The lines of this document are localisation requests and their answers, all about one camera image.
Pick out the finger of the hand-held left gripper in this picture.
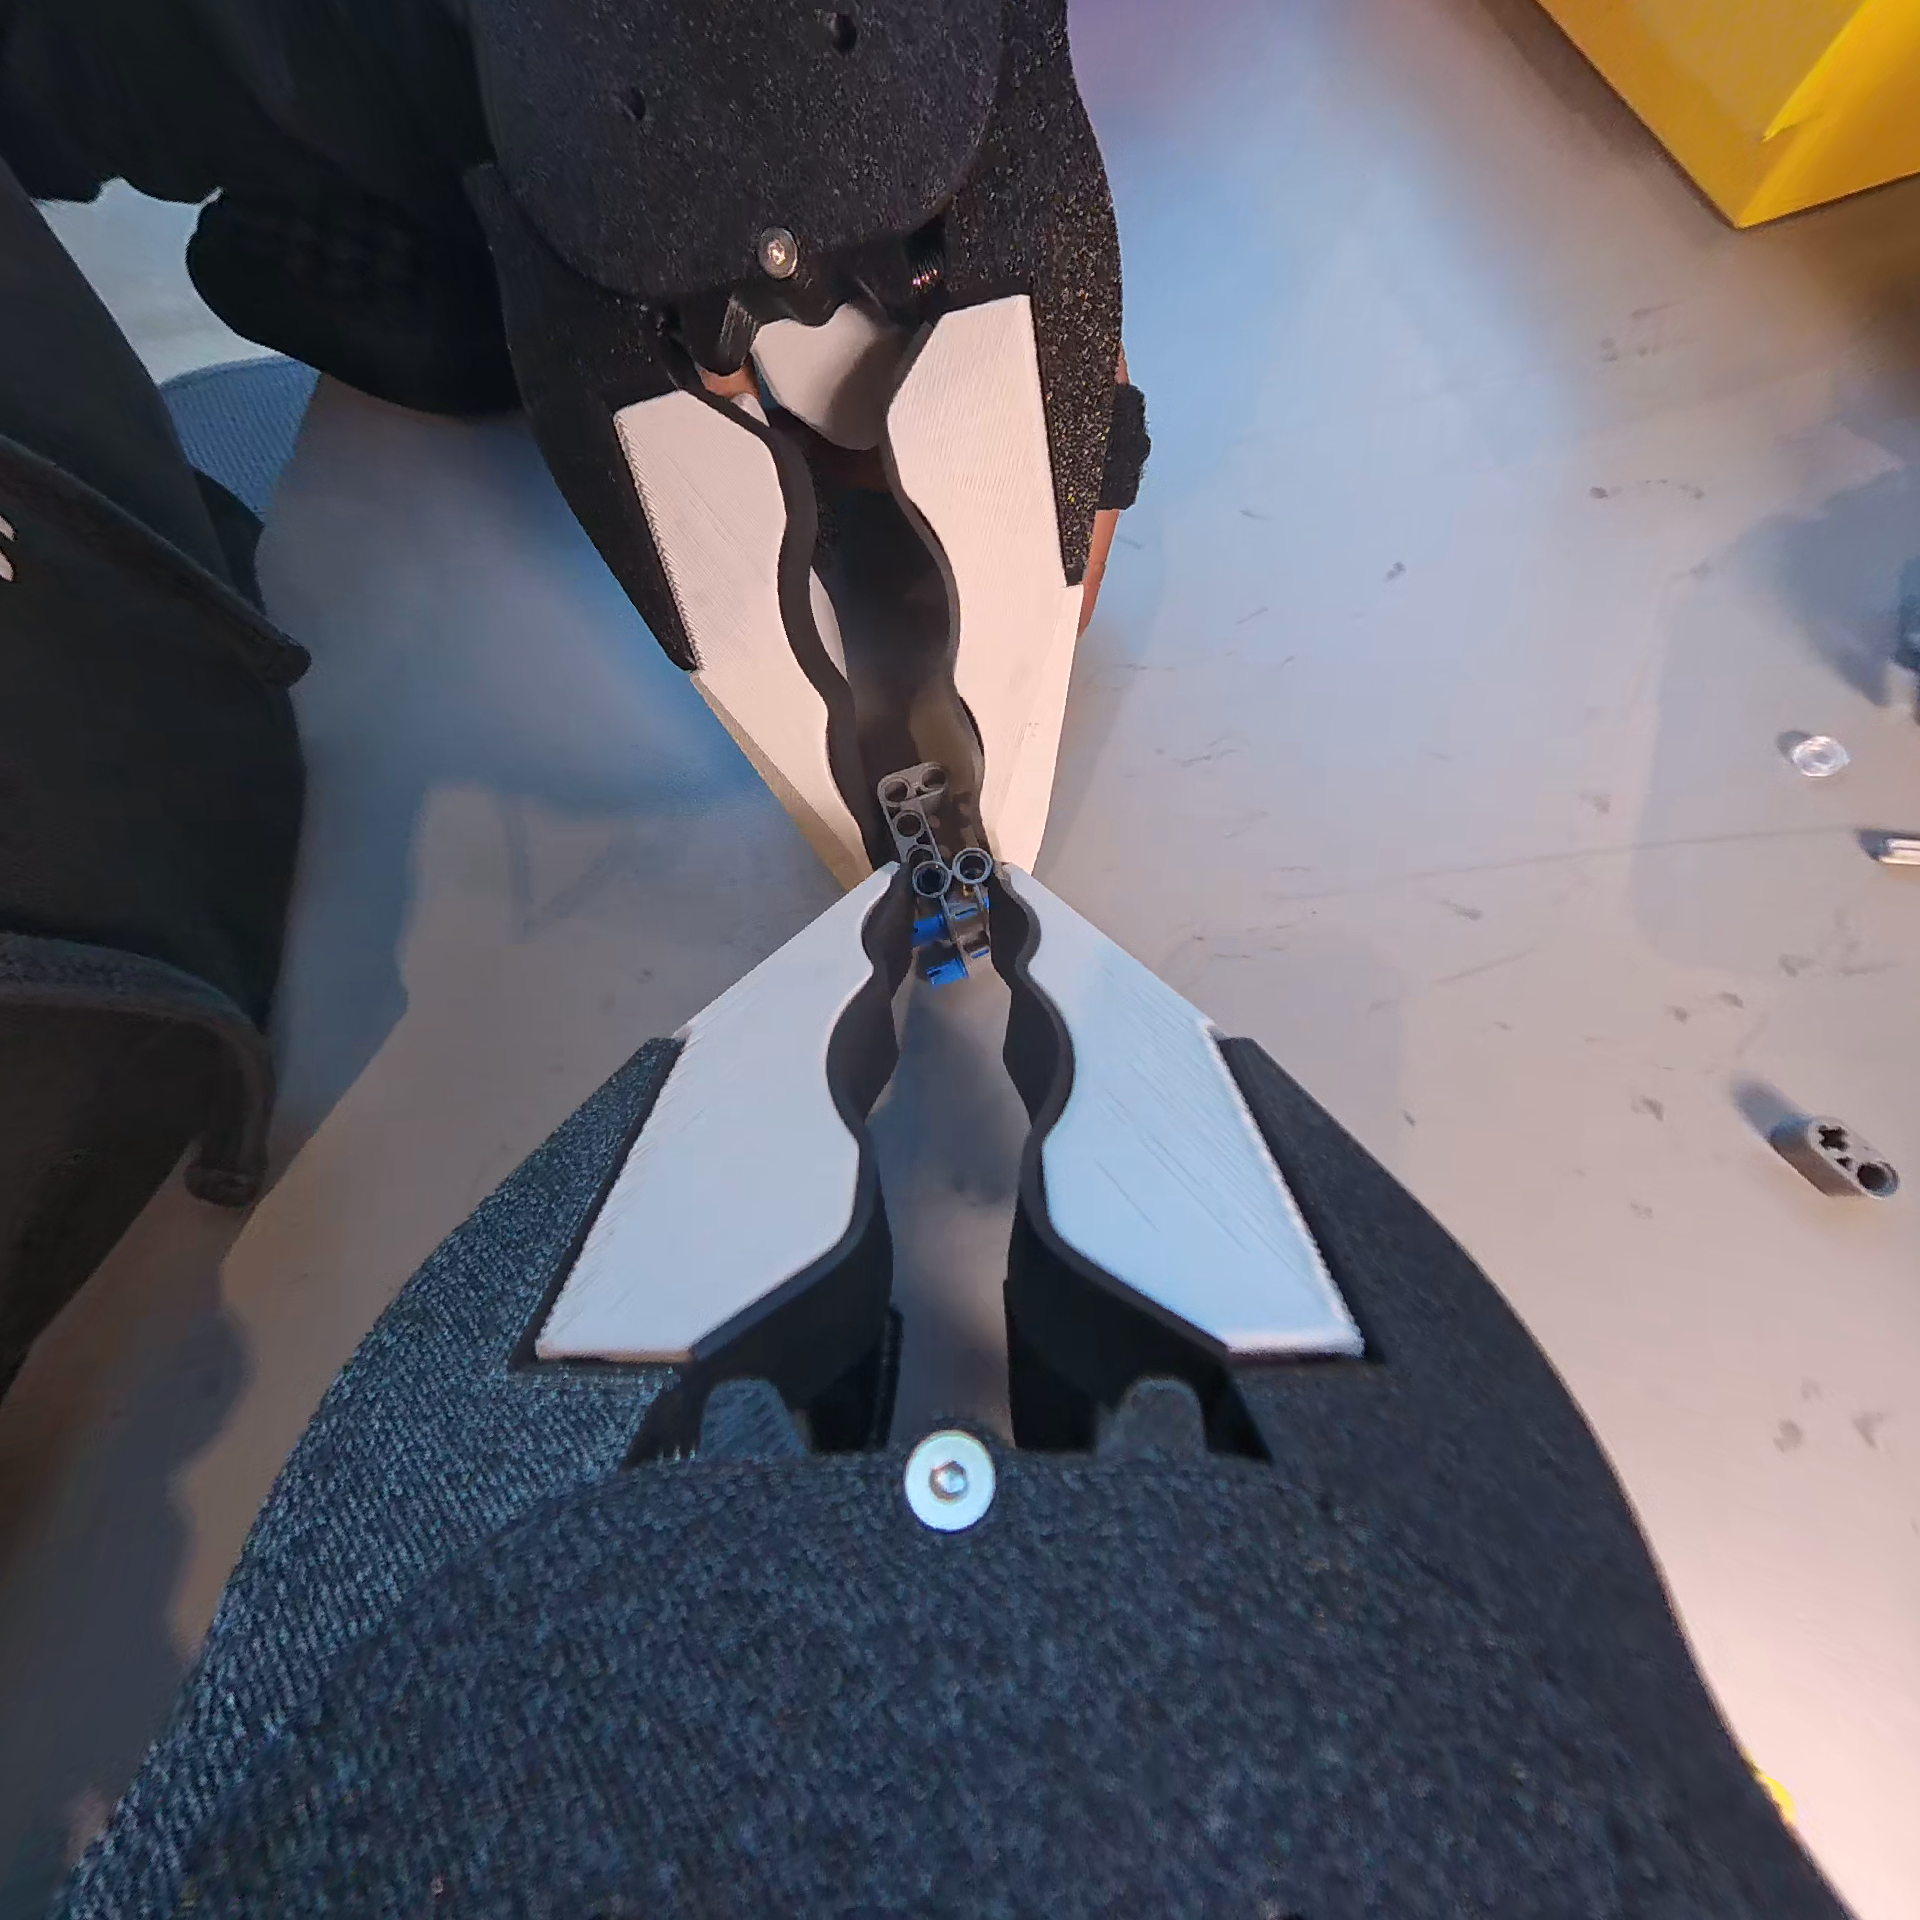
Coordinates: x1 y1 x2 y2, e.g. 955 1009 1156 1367
612 392 893 885
882 293 1087 875

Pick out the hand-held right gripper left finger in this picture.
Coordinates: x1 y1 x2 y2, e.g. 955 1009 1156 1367
532 867 914 1369

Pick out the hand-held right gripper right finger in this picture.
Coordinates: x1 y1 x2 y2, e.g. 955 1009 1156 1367
983 867 1370 1365

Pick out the grey L-shaped beam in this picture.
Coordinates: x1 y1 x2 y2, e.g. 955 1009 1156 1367
877 761 962 875

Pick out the grey desk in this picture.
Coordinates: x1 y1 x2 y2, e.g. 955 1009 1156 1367
0 0 1920 1920

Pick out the blue grey fabric seat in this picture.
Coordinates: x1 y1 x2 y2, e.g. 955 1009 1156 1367
159 360 321 522

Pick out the light grey two-hole connector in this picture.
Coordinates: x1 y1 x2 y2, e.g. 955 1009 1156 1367
1770 1113 1899 1200

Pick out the yellow plastic storage bin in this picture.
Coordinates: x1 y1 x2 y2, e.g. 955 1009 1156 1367
1530 0 1920 232

